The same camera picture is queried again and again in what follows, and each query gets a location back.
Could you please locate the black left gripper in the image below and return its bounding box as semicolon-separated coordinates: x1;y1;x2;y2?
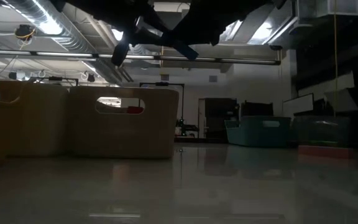
111;6;200;67

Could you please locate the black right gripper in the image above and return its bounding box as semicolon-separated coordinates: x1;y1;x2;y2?
169;0;279;47

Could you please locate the grey plastic bin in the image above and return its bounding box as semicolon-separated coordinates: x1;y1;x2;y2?
68;86;180;160

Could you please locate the white plastic bin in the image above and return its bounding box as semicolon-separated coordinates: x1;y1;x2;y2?
6;82;71;157

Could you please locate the pink block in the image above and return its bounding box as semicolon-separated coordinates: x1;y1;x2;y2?
297;145;354;159

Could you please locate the ceiling light panel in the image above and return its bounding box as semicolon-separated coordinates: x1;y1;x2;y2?
112;28;124;42

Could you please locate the small black machine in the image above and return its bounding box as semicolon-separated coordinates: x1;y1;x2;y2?
175;117;200;138

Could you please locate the black cabinet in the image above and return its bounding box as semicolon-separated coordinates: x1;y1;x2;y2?
240;101;275;118
204;97;240;139

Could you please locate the white board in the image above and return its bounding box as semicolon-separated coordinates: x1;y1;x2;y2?
282;92;315;116

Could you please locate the teal plastic bin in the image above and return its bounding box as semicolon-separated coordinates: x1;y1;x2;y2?
224;115;292;147

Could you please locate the horizontal metal rail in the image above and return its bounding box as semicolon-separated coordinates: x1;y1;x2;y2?
0;49;282;66

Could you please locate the yellow black cable reel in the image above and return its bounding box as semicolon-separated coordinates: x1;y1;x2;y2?
14;24;37;43

